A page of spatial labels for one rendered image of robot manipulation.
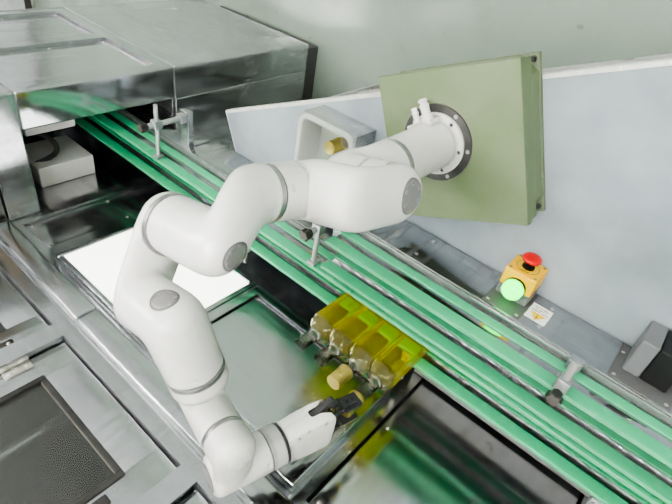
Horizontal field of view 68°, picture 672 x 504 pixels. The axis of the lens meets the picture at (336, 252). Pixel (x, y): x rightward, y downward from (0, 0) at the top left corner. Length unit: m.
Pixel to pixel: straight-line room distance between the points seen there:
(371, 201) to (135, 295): 0.33
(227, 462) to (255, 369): 0.42
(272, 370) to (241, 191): 0.67
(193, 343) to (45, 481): 0.58
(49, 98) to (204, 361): 1.11
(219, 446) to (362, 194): 0.43
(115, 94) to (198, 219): 1.15
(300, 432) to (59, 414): 0.55
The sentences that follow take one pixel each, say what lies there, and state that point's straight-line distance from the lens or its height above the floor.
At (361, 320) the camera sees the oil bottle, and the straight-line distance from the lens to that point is 1.14.
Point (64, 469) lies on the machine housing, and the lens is 1.18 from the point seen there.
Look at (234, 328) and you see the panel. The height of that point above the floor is 1.13.
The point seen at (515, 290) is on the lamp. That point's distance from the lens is 1.08.
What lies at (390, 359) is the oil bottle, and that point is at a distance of 1.08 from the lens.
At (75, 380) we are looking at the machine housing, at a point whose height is 1.47.
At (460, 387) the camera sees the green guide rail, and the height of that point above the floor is 0.94.
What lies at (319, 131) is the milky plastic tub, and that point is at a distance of 1.34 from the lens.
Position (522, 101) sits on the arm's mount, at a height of 0.85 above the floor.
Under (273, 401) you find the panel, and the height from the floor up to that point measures 1.21.
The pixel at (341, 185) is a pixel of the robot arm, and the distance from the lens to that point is 0.68.
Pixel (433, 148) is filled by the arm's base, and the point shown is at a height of 0.93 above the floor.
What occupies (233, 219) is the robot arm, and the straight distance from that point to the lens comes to 0.60.
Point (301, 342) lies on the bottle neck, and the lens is 1.09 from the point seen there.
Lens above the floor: 1.73
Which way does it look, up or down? 42 degrees down
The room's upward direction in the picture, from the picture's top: 121 degrees counter-clockwise
